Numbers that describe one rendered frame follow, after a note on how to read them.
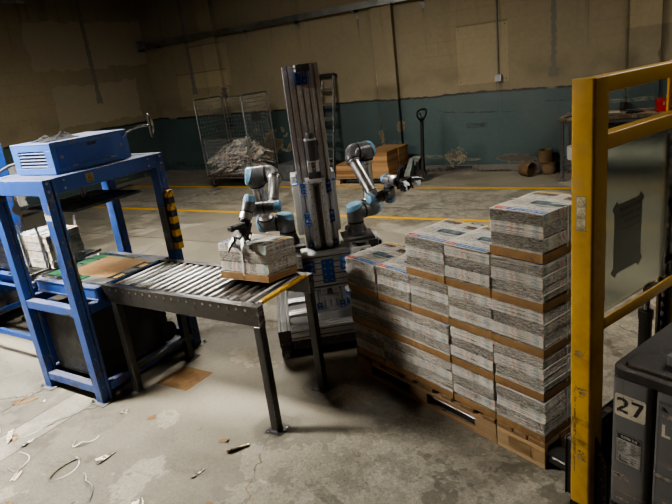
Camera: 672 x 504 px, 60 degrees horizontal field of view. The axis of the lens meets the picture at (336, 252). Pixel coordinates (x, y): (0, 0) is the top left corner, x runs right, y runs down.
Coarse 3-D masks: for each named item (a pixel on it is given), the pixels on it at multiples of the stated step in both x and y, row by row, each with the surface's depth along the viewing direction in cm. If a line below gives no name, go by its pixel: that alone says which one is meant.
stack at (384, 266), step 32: (352, 256) 371; (384, 256) 363; (384, 288) 349; (416, 288) 325; (448, 288) 305; (384, 320) 358; (416, 320) 332; (480, 320) 292; (384, 352) 367; (416, 352) 341; (448, 352) 318; (480, 352) 299; (416, 384) 350; (448, 384) 326; (480, 384) 305; (448, 416) 333; (480, 416) 312
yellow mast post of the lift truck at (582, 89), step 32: (576, 96) 199; (608, 96) 199; (576, 128) 202; (576, 160) 205; (576, 192) 209; (576, 224) 212; (576, 256) 216; (576, 288) 220; (576, 320) 224; (576, 352) 228; (576, 384) 232; (576, 416) 237; (576, 448) 241; (576, 480) 246
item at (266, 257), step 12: (264, 240) 352; (276, 240) 348; (288, 240) 353; (252, 252) 341; (264, 252) 336; (276, 252) 343; (288, 252) 353; (252, 264) 344; (264, 264) 338; (276, 264) 344; (288, 264) 354
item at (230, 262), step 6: (252, 234) 373; (258, 234) 372; (228, 240) 359; (222, 246) 353; (222, 252) 355; (234, 252) 349; (222, 258) 355; (228, 258) 352; (234, 258) 350; (222, 264) 357; (228, 264) 354; (234, 264) 351; (222, 270) 358; (228, 270) 355; (234, 270) 352; (240, 270) 350
